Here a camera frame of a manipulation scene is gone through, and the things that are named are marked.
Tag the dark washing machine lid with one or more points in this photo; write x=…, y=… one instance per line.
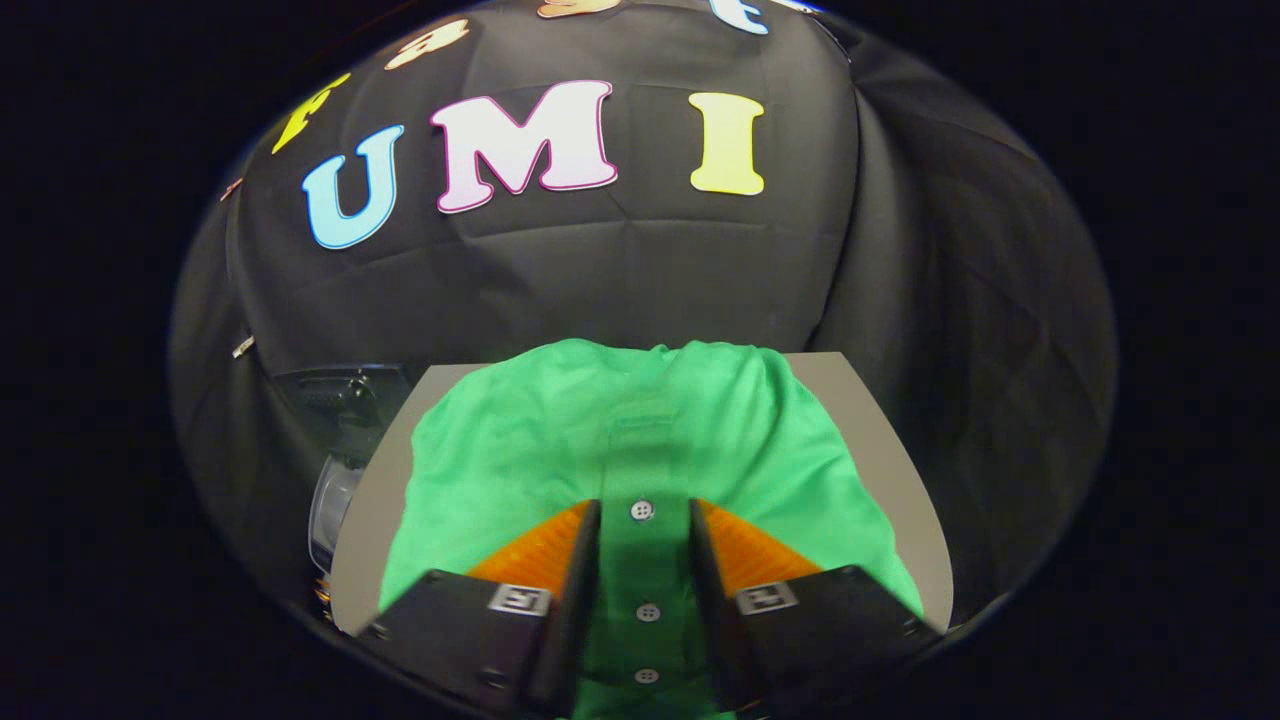
x=340, y=400

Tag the green button shirt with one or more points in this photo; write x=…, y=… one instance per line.
x=520, y=450

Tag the copper cloth clip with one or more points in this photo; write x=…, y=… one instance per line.
x=232, y=188

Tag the black backdrop cloth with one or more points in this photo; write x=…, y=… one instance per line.
x=650, y=270

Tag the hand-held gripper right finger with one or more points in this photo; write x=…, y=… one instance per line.
x=712, y=600

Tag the grey washing machine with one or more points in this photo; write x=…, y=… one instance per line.
x=335, y=500

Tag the silver cloth clip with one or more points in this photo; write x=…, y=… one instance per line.
x=243, y=346

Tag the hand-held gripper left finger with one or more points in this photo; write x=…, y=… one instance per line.
x=575, y=600

